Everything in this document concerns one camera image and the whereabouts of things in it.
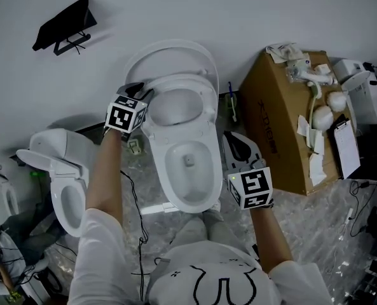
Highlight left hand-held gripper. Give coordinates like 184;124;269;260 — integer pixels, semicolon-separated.
104;83;155;135

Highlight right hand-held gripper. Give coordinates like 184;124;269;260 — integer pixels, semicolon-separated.
223;132;274;210

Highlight person's left forearm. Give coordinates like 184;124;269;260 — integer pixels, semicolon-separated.
85;128;125;225

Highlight person's right forearm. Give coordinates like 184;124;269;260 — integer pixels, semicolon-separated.
248;207;294;275

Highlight pale green toilet brush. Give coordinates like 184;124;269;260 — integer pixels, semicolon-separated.
127;137;144;156

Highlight white tankless toilet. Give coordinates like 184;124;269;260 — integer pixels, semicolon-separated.
142;121;224;215

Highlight white tank toilet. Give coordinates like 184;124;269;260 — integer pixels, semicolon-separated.
29;128;95;238

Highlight small white toilet lid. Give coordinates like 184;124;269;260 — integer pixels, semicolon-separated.
15;149;83;184

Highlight large brown cardboard box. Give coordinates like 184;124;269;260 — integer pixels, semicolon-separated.
238;50;345;196

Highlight white paper sheet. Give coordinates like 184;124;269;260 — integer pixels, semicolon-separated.
297;114;310;138
308;152;328;187
304;128;326;155

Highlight white fluffy ball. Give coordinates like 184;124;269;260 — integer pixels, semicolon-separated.
326;91;348;112
312;105;334;130

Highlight grey trousers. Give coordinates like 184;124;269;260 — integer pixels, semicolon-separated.
168;210;251;257

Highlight black clipboard with paper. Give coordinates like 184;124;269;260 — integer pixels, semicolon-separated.
332;114;362;180

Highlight white crumpled plastic bag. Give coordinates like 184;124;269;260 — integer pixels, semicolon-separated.
266;43;304;64

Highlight small white carton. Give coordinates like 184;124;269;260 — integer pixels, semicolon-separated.
315;62;332;76

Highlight white rabbit print shirt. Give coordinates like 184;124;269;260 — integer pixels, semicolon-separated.
67;208;334;305

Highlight blue handled toilet brush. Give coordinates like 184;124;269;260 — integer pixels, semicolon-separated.
223;81;240;124

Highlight black wall-mounted holder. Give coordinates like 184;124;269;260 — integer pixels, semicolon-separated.
32;0;99;57

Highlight white sprayer with hose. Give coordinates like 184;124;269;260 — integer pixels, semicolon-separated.
285;58;338;136

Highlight black cable with adapter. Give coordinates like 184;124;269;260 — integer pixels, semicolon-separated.
349;179;377;238

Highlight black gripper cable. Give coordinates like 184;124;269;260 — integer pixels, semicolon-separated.
120;170;151;301

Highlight white case with black handle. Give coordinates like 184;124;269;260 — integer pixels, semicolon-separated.
355;62;377;126

